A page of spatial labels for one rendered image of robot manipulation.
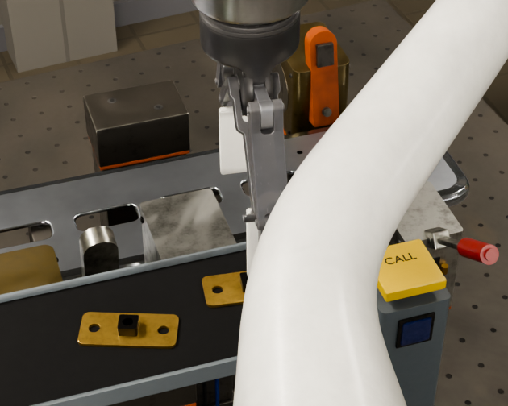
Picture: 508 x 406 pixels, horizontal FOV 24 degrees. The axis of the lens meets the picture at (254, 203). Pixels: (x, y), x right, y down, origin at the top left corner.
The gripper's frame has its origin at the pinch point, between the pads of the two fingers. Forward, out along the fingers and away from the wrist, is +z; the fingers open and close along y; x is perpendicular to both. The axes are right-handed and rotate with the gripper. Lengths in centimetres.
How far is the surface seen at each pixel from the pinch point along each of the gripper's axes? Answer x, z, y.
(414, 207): -21.8, 19.1, 19.1
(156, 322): 8.9, 8.7, -3.2
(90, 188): 13.1, 25.0, 36.1
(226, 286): 2.2, 8.8, 0.1
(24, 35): 26, 113, 217
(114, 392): 13.2, 8.9, -10.4
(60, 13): 16, 109, 219
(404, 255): -14.7, 9.1, 1.5
